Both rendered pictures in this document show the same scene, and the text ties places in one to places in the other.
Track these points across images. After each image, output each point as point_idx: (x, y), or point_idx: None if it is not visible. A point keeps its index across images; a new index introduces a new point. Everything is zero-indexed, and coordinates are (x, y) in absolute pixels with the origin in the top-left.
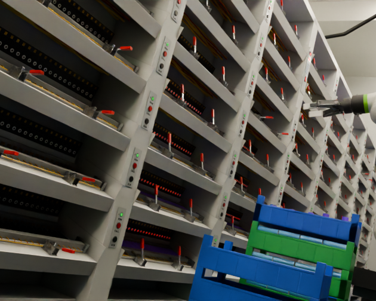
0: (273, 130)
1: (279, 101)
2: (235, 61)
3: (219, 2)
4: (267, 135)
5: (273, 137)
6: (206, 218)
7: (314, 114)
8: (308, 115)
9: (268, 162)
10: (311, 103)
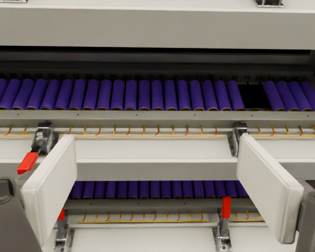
0: (234, 127)
1: (196, 20)
2: None
3: None
4: (149, 173)
5: (204, 167)
6: None
7: (252, 188)
8: (238, 164)
9: (227, 223)
10: (42, 162)
